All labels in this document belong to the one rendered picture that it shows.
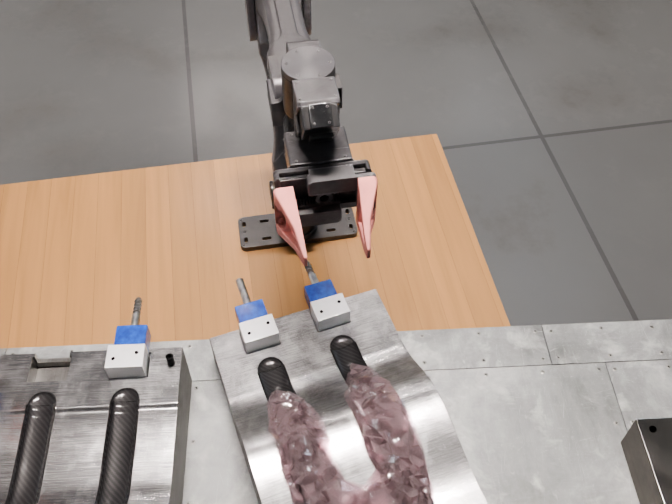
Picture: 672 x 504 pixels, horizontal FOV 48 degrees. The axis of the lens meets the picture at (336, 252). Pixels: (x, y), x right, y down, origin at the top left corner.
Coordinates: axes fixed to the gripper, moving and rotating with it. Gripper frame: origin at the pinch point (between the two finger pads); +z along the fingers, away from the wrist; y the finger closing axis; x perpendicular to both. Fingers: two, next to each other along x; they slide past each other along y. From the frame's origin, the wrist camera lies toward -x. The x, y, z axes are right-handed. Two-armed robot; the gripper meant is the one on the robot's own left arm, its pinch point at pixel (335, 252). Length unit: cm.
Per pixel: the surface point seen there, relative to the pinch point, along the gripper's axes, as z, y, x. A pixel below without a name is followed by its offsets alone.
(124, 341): -12.0, -27.0, 29.4
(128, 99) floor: -178, -46, 125
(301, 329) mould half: -13.0, -2.7, 34.3
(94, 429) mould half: -0.3, -31.1, 30.8
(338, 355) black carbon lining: -7.9, 2.0, 34.5
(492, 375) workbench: -3.7, 24.4, 39.5
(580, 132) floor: -133, 111, 123
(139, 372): -6.8, -25.1, 29.4
